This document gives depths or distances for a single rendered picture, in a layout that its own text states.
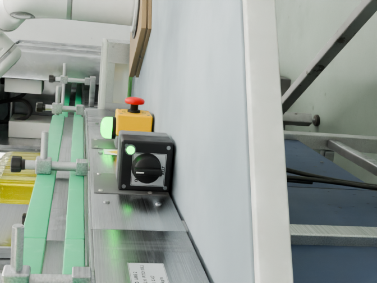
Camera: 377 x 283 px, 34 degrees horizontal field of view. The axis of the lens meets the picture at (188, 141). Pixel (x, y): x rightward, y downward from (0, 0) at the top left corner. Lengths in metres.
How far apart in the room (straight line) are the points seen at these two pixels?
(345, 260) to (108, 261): 0.32
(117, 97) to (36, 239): 0.96
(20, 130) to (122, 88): 1.04
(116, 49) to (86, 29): 3.56
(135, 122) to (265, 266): 0.72
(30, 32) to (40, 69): 2.76
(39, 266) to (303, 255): 0.34
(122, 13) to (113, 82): 0.27
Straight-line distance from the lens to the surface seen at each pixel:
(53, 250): 0.77
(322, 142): 1.65
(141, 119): 1.21
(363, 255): 0.87
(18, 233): 0.63
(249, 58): 0.59
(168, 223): 0.82
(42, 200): 0.94
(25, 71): 2.52
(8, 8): 1.50
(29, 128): 2.67
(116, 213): 0.84
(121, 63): 1.69
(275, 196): 0.55
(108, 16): 1.49
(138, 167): 0.91
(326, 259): 0.83
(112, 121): 1.23
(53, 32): 5.25
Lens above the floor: 0.91
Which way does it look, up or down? 11 degrees down
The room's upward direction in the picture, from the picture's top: 87 degrees counter-clockwise
